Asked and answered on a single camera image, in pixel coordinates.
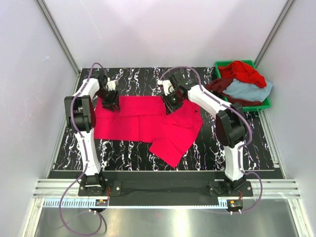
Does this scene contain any pink t shirt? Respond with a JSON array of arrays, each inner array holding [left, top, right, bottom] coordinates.
[[94, 96, 203, 167]]

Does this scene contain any right orange connector board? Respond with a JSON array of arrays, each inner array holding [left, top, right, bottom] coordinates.
[[228, 199, 243, 209]]

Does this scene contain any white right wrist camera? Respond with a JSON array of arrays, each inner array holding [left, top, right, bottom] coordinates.
[[158, 80, 174, 96]]

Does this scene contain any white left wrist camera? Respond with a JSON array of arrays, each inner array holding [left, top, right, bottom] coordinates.
[[107, 80, 118, 91]]

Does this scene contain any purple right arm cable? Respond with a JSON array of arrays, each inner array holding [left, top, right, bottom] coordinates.
[[158, 66, 263, 213]]

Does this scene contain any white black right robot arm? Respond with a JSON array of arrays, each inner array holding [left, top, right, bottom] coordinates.
[[158, 73, 252, 195]]

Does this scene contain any left orange connector board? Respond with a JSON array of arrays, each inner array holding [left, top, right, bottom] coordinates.
[[95, 199, 109, 206]]

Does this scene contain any left aluminium corner post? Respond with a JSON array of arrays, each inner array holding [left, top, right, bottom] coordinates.
[[34, 0, 82, 75]]

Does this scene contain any right aluminium corner post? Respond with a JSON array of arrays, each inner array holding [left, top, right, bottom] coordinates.
[[254, 0, 296, 67]]

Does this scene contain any orange connector board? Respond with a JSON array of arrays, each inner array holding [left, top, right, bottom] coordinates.
[[95, 199, 109, 206], [228, 199, 243, 209]]

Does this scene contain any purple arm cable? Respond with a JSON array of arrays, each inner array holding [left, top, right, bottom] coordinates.
[[58, 62, 109, 235], [158, 66, 263, 213]]

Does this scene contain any red t shirt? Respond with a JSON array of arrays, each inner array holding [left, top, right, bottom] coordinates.
[[218, 61, 267, 88]]

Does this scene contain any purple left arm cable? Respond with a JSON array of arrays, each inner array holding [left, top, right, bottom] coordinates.
[[58, 62, 109, 235]]

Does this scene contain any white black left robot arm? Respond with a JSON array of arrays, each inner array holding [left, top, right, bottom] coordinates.
[[64, 72, 120, 196]]

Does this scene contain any green plastic bin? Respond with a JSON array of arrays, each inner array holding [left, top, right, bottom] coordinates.
[[211, 60, 273, 112]]

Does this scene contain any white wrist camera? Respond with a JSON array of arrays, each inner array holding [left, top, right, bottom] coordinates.
[[158, 80, 174, 96], [107, 80, 118, 91]]

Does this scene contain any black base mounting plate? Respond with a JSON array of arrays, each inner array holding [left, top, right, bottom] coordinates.
[[79, 171, 253, 198]]

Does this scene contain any aluminium corner post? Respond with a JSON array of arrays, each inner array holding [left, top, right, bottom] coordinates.
[[34, 0, 82, 75], [254, 0, 296, 67]]

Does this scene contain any aluminium front frame rail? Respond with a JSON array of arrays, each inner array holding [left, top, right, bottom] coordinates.
[[33, 179, 300, 199]]

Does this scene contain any maroon t shirt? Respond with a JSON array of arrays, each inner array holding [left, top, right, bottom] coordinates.
[[205, 78, 263, 107]]

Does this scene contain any light blue t shirt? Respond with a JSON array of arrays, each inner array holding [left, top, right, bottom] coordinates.
[[223, 79, 273, 102]]

